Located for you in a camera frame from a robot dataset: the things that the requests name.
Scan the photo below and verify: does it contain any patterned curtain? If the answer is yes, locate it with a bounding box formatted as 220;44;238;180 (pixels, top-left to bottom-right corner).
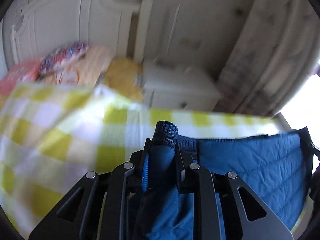
217;0;318;117

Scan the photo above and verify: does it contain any yellow pillow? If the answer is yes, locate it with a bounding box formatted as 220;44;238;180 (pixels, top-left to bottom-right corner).
103;58;146;103

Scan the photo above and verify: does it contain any blue quilted jacket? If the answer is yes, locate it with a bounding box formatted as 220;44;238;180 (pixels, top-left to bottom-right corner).
129;120;310;240

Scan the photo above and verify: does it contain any white pole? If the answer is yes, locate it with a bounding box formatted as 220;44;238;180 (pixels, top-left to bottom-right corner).
167;4;181;46

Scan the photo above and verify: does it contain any colourful patterned pillow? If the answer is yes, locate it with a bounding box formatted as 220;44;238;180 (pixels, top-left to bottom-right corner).
39;40;90;75

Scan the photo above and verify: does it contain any yellow white checkered blanket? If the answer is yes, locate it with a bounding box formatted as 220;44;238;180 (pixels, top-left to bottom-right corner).
0;83;285;232

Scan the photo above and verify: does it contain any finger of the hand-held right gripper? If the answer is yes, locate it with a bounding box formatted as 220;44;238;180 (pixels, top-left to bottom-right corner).
298;127;320;201

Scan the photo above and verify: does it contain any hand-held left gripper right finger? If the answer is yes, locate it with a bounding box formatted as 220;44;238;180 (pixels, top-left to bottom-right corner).
174;142;294;240

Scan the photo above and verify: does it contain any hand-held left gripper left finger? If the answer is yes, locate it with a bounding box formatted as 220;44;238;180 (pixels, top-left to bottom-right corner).
28;138;152;240

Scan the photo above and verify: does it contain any white nightstand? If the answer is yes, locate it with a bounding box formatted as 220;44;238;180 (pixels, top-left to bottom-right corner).
141;59;222;112

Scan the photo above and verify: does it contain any white bed headboard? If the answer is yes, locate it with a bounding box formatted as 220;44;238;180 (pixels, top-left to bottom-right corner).
10;0;153;67

